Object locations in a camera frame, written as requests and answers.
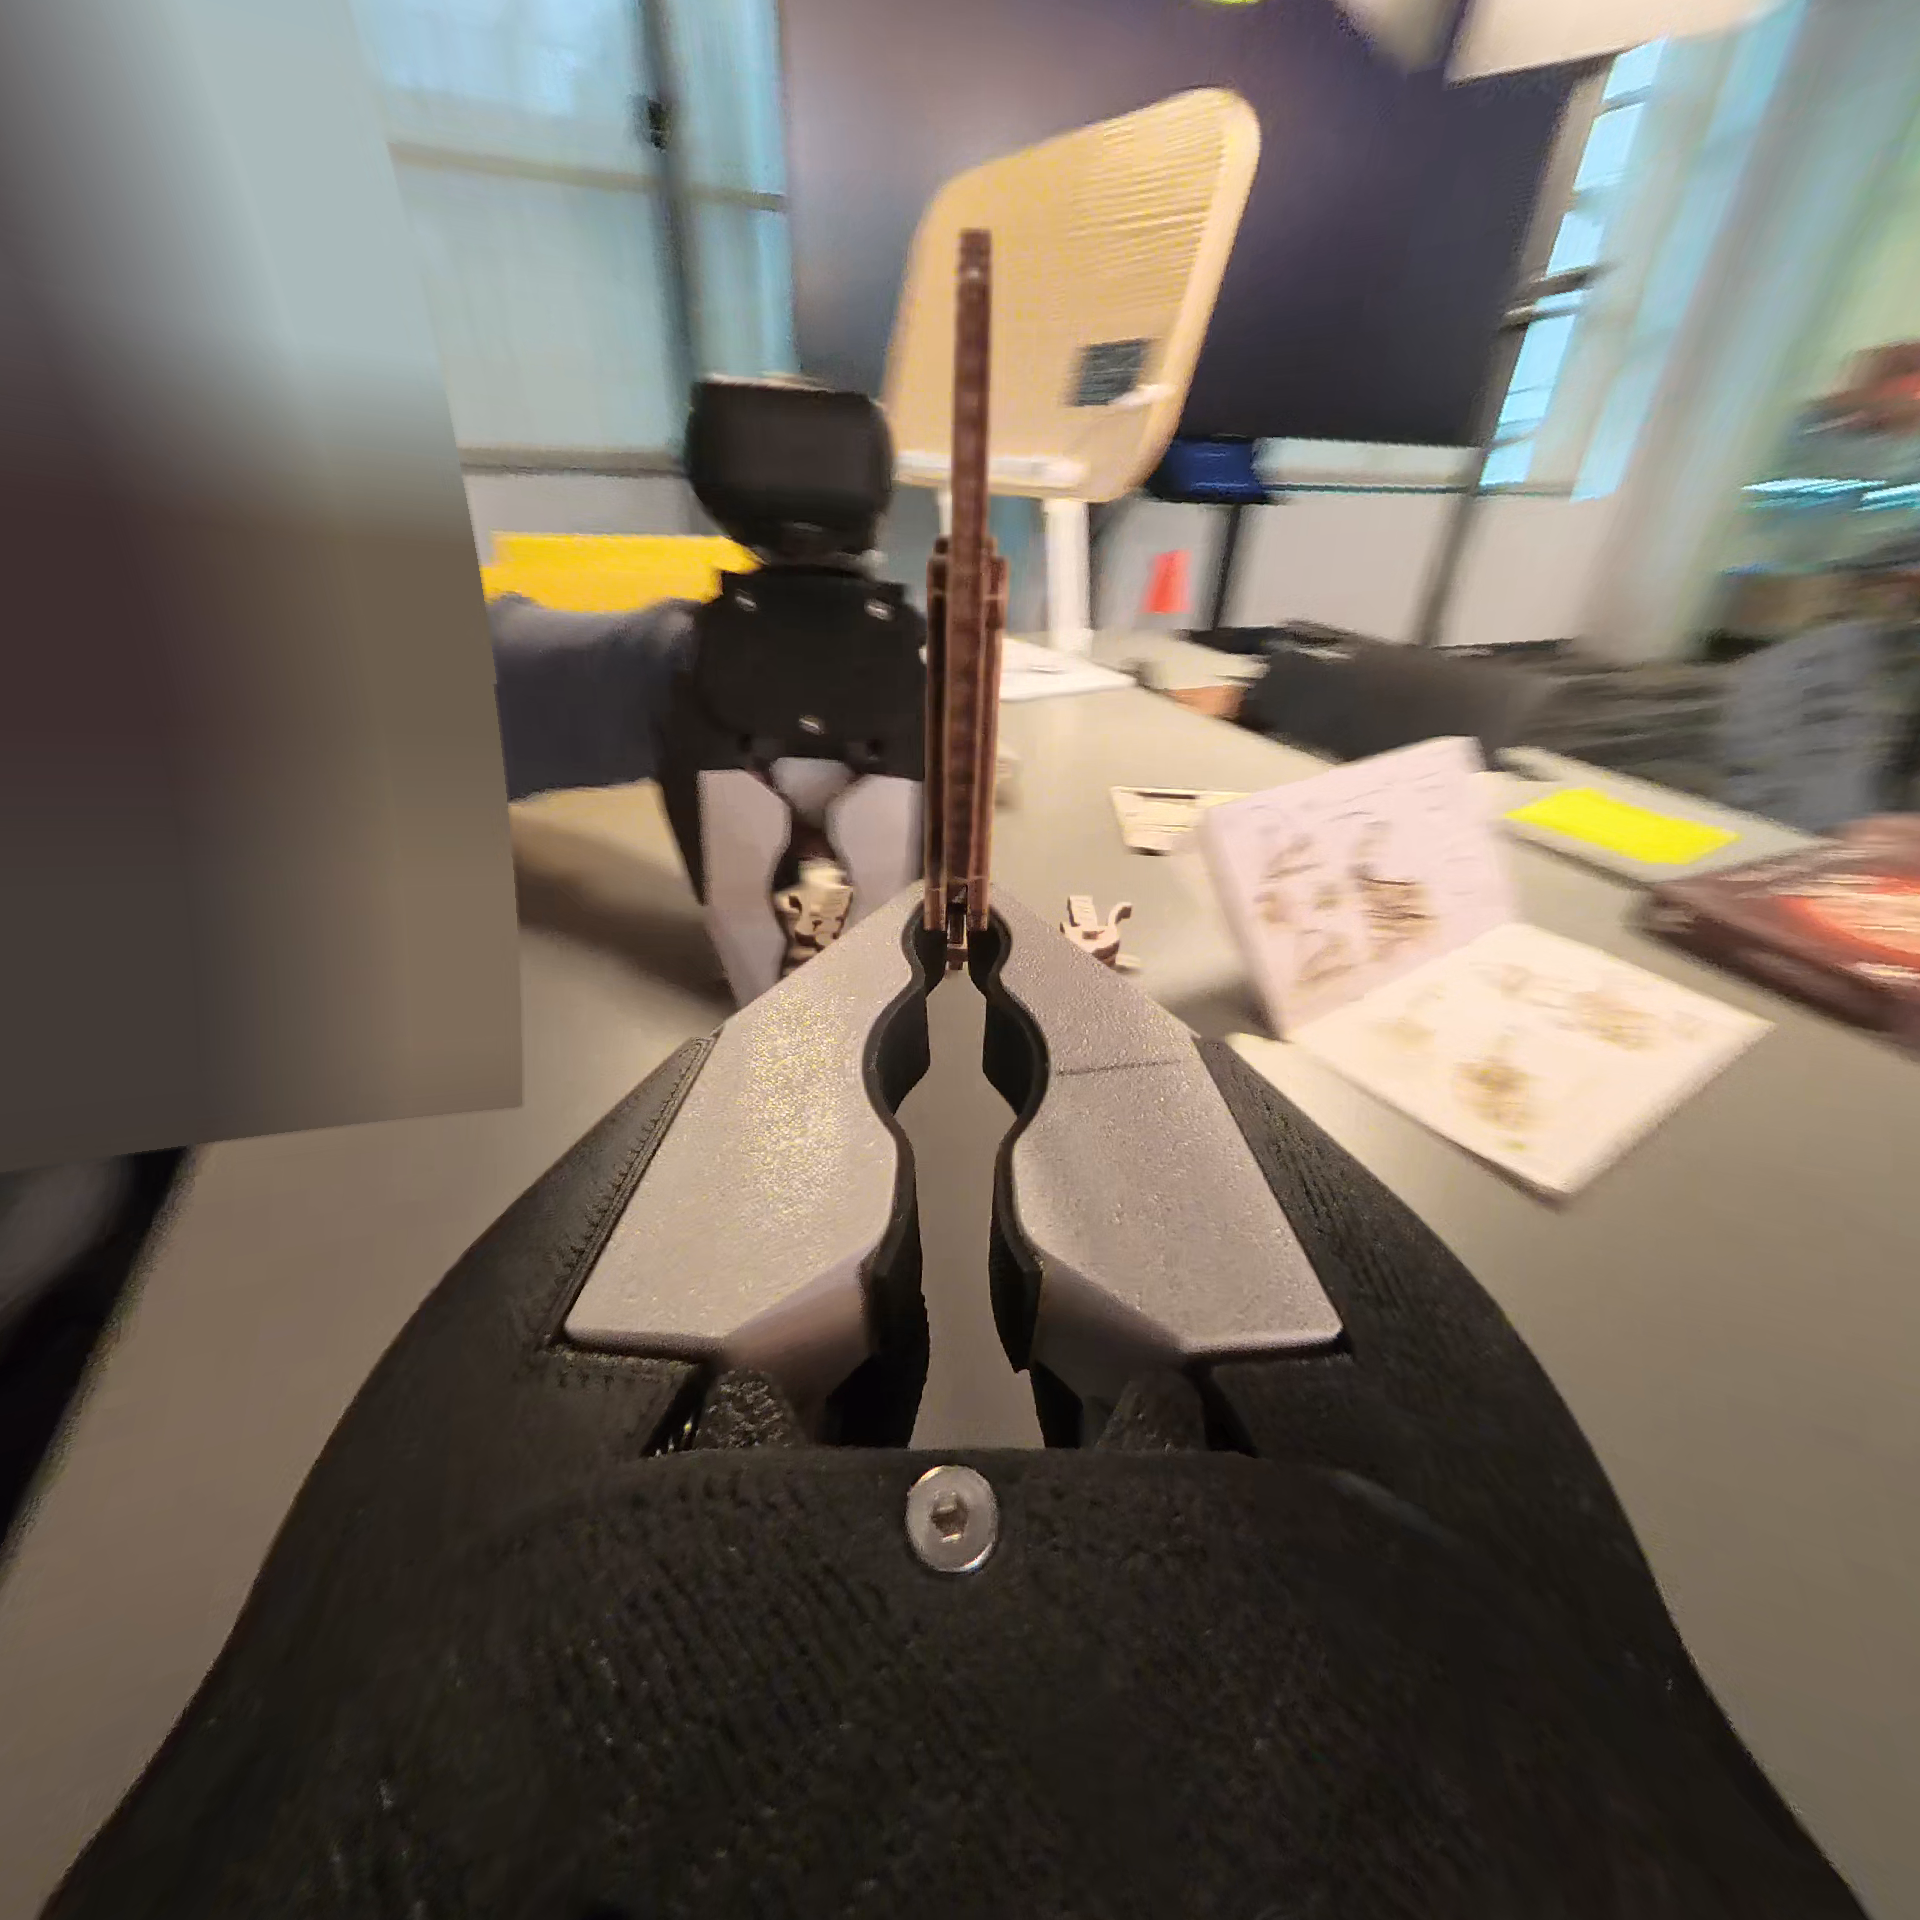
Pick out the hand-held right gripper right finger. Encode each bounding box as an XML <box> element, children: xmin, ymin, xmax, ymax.
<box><xmin>966</xmin><ymin>882</ymin><xmax>1345</xmax><ymax>1367</ymax></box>

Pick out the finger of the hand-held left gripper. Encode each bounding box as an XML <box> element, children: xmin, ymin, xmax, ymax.
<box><xmin>698</xmin><ymin>767</ymin><xmax>804</xmax><ymax>1003</ymax></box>
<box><xmin>814</xmin><ymin>777</ymin><xmax>923</xmax><ymax>935</ymax></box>

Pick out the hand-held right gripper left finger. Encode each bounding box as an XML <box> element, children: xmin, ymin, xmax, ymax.
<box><xmin>560</xmin><ymin>884</ymin><xmax>936</xmax><ymax>1349</ymax></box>

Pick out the spotted wooden model part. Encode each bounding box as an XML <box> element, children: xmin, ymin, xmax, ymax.
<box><xmin>769</xmin><ymin>861</ymin><xmax>860</xmax><ymax>970</ymax></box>

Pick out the person's left forearm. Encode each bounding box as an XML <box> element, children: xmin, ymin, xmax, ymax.
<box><xmin>488</xmin><ymin>592</ymin><xmax>706</xmax><ymax>801</ymax></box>

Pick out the yellow object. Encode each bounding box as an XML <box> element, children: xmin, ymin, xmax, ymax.
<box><xmin>483</xmin><ymin>532</ymin><xmax>771</xmax><ymax>612</ymax></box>

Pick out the white instruction booklet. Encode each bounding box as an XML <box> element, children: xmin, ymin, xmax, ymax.
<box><xmin>1198</xmin><ymin>736</ymin><xmax>1776</xmax><ymax>1203</ymax></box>

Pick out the blue box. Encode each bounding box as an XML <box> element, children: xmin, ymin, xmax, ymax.
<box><xmin>1152</xmin><ymin>434</ymin><xmax>1273</xmax><ymax>508</ymax></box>

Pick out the beige mesh chair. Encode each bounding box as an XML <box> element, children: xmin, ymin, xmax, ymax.
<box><xmin>883</xmin><ymin>87</ymin><xmax>1264</xmax><ymax>655</ymax></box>

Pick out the black bag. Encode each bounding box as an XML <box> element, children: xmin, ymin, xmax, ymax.
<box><xmin>1184</xmin><ymin>623</ymin><xmax>1555</xmax><ymax>764</ymax></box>

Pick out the yellow sticky note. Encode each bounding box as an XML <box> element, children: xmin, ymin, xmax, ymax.
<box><xmin>1500</xmin><ymin>787</ymin><xmax>1738</xmax><ymax>867</ymax></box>

